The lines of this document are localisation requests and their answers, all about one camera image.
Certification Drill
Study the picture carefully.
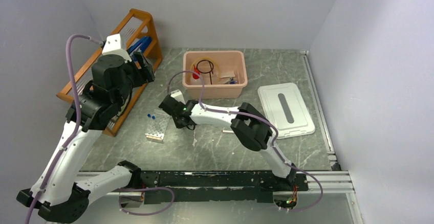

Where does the white bottle red cap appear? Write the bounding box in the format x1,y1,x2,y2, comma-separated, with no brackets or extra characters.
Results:
190,64,203,85

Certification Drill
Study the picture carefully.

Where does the black wire tripod stand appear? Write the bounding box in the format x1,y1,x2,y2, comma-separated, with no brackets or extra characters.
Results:
196,59,214,84

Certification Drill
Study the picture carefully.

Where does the pink plastic bin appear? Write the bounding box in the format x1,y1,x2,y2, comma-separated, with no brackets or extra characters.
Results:
182,50,248,99

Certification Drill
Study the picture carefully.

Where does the yellow rubber tubing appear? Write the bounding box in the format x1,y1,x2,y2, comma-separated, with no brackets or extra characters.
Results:
190,58,221,83

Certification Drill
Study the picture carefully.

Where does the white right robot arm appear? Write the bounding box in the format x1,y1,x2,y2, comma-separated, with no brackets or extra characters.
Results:
159,95,296,190

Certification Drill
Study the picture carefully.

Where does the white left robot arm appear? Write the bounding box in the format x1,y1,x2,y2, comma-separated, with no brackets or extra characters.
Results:
16,51,155,223

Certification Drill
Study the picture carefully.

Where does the orange wooden rack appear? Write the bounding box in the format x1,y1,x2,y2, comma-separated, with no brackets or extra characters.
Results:
75,9,163,137

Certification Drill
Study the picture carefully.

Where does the clear test tube rack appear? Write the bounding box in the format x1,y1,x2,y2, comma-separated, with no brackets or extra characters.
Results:
145,109,171,144

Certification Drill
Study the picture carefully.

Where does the blue stapler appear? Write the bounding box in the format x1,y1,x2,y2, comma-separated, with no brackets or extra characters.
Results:
127,36,152,55

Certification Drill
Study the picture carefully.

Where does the white plastic lid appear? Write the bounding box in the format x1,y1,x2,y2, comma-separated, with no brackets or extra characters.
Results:
257,83,316,139

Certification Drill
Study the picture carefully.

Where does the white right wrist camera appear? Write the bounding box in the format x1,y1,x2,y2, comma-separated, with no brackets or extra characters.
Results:
169,89,186,104

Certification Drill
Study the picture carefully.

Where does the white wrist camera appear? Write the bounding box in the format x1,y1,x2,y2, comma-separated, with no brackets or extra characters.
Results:
101,33,132,63
169,89,186,104

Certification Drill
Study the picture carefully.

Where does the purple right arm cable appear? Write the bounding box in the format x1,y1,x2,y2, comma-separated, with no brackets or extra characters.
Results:
166,71,324,213

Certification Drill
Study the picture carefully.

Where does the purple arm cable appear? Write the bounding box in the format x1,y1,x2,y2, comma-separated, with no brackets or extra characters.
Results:
166,71,324,213
24,34,176,224

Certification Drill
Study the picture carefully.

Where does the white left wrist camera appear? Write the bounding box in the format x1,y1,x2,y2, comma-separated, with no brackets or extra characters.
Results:
101,33,132,63

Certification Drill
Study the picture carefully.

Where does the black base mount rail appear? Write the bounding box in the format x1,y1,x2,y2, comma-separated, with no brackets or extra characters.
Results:
133,170,309,204

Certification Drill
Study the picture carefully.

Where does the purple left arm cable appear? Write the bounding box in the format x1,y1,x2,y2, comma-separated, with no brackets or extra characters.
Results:
24,34,176,224

